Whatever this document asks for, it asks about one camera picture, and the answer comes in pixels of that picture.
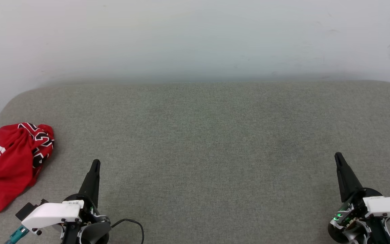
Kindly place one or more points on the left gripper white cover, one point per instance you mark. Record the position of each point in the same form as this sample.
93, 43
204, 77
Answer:
54, 214

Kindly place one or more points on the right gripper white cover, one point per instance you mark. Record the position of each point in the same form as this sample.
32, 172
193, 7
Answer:
381, 206

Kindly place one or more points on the red white basketball jersey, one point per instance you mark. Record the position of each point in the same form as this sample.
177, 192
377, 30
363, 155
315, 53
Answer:
12, 162

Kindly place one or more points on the grey fabric sofa cushion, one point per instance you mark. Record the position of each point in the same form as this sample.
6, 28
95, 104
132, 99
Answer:
215, 142

